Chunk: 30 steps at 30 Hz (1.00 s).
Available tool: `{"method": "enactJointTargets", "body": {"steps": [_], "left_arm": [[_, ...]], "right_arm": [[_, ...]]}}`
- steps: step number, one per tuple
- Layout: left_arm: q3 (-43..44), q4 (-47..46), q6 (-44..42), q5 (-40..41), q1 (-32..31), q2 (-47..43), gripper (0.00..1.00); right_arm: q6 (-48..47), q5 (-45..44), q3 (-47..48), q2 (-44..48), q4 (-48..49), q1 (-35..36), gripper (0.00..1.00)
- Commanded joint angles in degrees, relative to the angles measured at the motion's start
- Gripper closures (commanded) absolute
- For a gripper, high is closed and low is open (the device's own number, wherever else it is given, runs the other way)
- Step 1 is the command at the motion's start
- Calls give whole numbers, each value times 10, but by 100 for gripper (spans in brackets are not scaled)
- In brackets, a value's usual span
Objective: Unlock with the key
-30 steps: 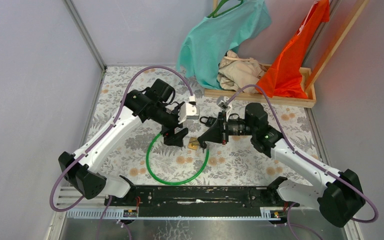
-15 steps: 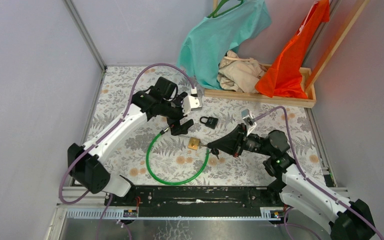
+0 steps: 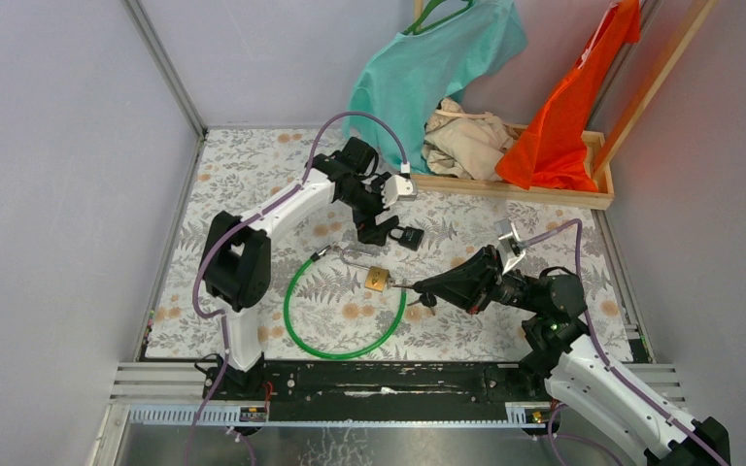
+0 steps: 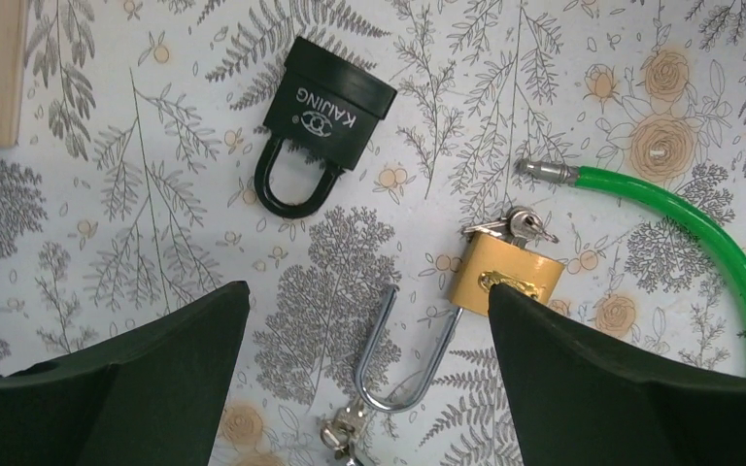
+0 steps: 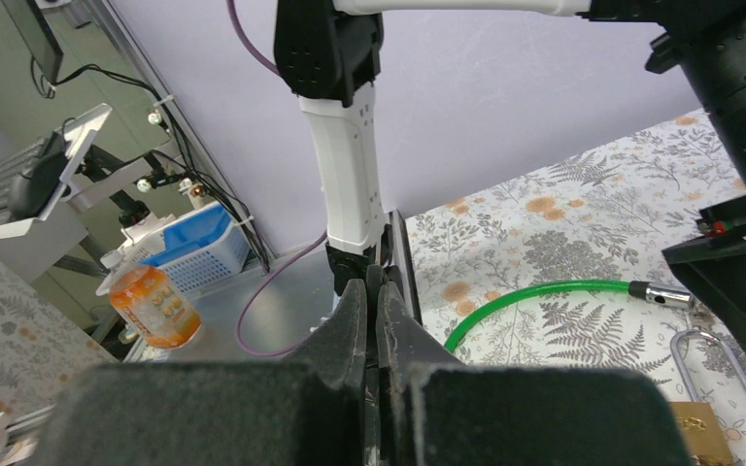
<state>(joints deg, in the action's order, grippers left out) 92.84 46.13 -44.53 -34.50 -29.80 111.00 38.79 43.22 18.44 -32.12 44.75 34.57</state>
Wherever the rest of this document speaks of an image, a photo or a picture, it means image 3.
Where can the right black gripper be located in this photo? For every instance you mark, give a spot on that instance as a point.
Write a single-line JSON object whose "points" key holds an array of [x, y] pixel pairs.
{"points": [[461, 285]]}

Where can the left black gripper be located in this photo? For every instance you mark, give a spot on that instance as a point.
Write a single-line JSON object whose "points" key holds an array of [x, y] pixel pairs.
{"points": [[373, 234]]}

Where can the black padlock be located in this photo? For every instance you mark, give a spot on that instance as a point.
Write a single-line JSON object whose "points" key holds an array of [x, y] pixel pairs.
{"points": [[408, 237]]}

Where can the black head keys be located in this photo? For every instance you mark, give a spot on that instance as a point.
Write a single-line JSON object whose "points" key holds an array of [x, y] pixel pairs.
{"points": [[426, 300]]}

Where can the brass padlock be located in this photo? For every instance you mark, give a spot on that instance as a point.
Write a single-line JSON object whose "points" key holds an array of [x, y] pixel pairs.
{"points": [[377, 278]]}

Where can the green cable lock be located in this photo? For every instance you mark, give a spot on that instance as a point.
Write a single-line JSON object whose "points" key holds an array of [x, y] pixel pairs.
{"points": [[329, 314]]}

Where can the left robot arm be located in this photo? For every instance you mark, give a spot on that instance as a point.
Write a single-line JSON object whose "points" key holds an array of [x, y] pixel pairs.
{"points": [[235, 270]]}

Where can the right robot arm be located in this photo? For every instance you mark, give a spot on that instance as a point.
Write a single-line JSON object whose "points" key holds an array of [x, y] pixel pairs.
{"points": [[574, 367]]}

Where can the beige crumpled cloth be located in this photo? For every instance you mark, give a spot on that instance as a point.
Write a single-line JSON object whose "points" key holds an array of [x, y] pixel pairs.
{"points": [[462, 145]]}

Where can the orange t-shirt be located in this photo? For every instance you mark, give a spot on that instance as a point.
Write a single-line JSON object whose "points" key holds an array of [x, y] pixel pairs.
{"points": [[551, 153]]}

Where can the wooden tray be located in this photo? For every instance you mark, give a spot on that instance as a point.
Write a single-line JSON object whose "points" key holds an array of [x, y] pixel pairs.
{"points": [[599, 200]]}

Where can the teal t-shirt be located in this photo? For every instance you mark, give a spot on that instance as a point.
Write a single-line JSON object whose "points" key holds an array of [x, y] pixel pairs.
{"points": [[402, 84]]}

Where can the green clothes hanger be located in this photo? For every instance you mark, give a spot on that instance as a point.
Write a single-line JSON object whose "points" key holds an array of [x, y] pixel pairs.
{"points": [[427, 15]]}

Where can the wooden rack pole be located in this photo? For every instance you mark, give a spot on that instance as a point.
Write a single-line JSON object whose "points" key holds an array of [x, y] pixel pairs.
{"points": [[678, 42]]}

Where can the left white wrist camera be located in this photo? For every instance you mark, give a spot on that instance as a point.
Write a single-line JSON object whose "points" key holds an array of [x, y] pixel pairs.
{"points": [[398, 188]]}

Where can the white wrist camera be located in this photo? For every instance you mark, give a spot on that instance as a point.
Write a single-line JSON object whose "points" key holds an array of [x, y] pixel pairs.
{"points": [[510, 248], [398, 188]]}

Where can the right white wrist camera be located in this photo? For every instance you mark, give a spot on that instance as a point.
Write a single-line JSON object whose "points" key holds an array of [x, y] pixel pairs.
{"points": [[510, 248]]}

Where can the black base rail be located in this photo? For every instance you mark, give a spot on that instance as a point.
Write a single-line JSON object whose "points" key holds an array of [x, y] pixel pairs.
{"points": [[337, 391]]}

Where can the aluminium corner post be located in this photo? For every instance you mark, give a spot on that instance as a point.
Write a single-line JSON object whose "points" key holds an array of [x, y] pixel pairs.
{"points": [[163, 63]]}

